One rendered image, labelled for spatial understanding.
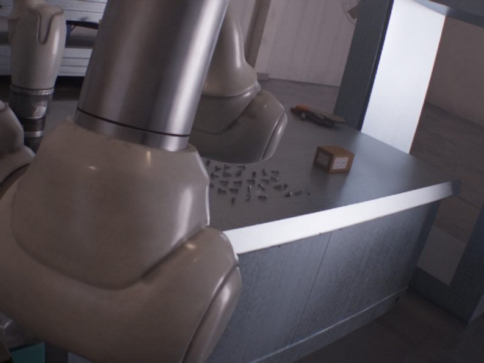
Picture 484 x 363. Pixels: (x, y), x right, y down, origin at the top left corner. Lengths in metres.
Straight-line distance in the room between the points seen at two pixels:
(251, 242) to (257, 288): 0.26
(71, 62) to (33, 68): 3.92
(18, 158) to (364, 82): 2.40
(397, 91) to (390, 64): 0.20
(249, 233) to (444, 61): 10.25
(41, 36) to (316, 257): 1.03
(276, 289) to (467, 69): 9.78
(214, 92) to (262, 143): 0.09
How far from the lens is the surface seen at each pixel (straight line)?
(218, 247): 0.42
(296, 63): 8.24
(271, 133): 0.67
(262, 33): 7.35
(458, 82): 11.10
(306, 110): 2.47
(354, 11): 5.69
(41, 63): 0.96
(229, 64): 0.65
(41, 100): 0.99
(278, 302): 1.56
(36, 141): 1.00
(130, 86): 0.40
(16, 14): 1.11
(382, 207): 1.67
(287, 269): 1.50
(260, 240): 1.23
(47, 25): 0.96
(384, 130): 3.03
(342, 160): 1.77
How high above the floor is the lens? 1.14
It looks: 18 degrees down
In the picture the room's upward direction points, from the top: 14 degrees clockwise
